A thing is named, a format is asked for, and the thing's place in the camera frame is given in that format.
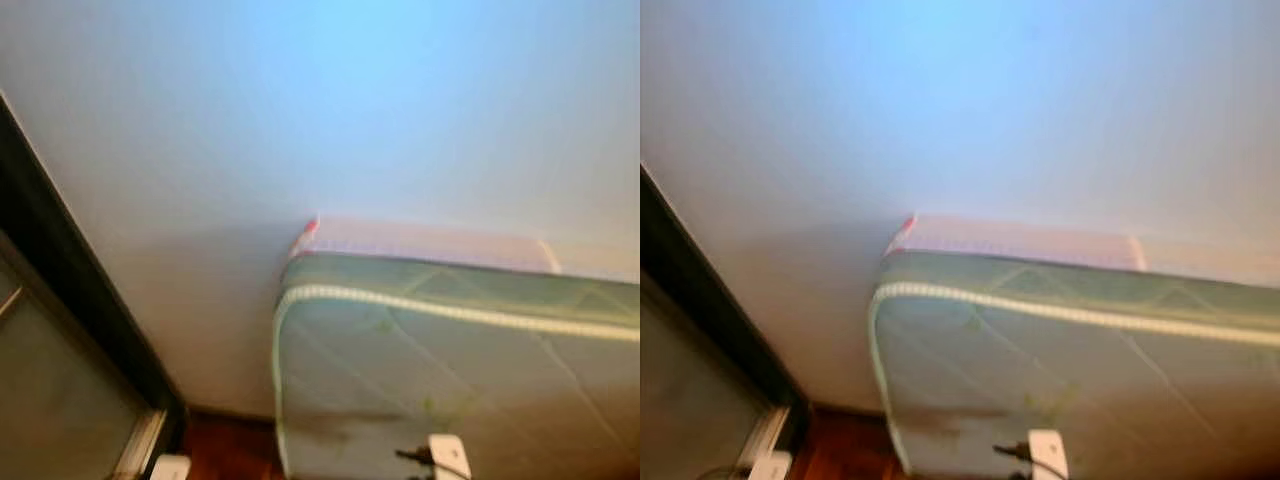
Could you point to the frosted glass door pane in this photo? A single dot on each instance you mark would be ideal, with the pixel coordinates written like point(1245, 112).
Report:
point(50, 400)
point(680, 400)

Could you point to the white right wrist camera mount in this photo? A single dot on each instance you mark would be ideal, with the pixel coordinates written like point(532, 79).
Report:
point(1048, 455)
point(450, 458)

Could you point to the dark door frame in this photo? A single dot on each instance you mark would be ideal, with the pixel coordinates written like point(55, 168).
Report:
point(715, 320)
point(70, 290)

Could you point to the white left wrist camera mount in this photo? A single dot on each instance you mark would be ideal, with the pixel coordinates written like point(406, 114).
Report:
point(170, 468)
point(770, 466)

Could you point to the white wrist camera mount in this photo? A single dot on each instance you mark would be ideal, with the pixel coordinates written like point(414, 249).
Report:
point(1048, 455)
point(170, 468)
point(450, 458)
point(770, 466)

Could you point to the pink foam board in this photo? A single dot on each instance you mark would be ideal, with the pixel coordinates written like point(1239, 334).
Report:
point(1010, 240)
point(420, 242)

